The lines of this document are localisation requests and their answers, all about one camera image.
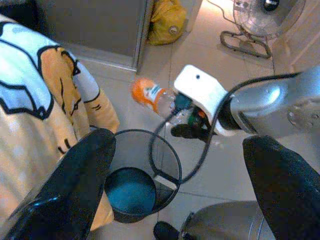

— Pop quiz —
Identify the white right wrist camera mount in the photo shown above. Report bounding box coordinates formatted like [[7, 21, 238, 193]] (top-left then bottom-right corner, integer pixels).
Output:
[[173, 64, 242, 137]]

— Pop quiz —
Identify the yellow bag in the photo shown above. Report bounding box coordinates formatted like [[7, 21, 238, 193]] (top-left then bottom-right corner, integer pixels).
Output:
[[147, 0, 188, 46]]

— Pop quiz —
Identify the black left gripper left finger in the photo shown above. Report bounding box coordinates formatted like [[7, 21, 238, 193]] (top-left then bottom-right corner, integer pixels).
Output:
[[0, 127, 117, 240]]

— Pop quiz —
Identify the plastic bottle with orange label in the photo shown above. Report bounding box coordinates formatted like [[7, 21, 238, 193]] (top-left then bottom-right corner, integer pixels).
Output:
[[130, 77, 186, 126]]

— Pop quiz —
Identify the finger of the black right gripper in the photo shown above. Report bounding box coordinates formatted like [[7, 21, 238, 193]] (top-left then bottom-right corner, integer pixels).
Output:
[[171, 123, 209, 141]]

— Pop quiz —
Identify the white card piece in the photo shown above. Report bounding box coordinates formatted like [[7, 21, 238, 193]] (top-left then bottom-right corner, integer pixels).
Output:
[[153, 174, 178, 191]]

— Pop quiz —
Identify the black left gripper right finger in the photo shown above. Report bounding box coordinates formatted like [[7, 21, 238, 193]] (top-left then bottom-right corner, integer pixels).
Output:
[[242, 135, 320, 240]]

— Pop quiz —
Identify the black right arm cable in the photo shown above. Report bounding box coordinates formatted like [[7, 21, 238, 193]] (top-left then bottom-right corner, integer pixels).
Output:
[[148, 72, 301, 186]]

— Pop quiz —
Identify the metal floor fan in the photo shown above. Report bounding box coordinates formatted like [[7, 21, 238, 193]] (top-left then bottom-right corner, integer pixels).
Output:
[[219, 0, 307, 60]]

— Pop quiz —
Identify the grey robot leg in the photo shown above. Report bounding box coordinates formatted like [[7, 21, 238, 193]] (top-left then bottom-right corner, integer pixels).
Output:
[[152, 199, 278, 240]]

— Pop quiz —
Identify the grey door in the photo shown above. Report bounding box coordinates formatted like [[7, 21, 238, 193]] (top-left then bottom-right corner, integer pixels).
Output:
[[34, 0, 153, 73]]

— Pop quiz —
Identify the black mesh waste bin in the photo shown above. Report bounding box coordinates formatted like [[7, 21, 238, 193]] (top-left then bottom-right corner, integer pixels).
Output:
[[103, 128, 183, 224]]

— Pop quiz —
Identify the yellow cartoon print blanket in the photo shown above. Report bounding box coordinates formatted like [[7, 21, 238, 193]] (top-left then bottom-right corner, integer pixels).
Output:
[[0, 13, 121, 231]]

